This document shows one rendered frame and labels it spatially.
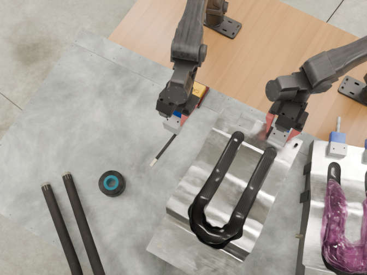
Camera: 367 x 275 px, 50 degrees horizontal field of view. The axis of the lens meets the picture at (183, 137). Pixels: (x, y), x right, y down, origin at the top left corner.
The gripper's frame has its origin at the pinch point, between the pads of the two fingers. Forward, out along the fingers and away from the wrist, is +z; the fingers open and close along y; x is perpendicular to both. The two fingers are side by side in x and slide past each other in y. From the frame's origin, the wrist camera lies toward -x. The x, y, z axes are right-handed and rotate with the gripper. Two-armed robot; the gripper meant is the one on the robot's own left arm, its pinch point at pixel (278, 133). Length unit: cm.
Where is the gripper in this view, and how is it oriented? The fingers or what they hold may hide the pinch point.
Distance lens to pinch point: 120.2
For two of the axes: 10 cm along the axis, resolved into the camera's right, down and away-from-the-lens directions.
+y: 8.7, 4.5, -2.0
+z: -2.0, 7.0, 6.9
